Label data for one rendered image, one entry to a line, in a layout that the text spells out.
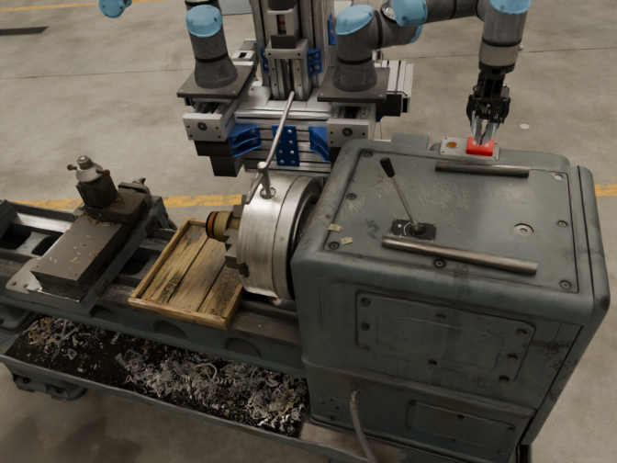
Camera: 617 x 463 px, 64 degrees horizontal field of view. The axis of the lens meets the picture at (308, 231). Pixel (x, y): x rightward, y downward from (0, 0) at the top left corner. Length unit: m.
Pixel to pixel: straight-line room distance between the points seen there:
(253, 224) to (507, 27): 0.65
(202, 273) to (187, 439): 0.92
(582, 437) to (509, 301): 1.40
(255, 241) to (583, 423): 1.62
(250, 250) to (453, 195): 0.47
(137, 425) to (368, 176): 1.58
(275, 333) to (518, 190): 0.69
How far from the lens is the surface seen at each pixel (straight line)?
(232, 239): 1.24
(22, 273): 1.73
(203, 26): 1.74
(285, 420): 1.56
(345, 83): 1.67
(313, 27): 1.85
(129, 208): 1.58
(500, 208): 1.10
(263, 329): 1.35
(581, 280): 1.00
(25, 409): 2.61
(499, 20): 1.06
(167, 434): 2.27
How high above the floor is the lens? 1.96
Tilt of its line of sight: 44 degrees down
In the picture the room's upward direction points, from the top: 6 degrees counter-clockwise
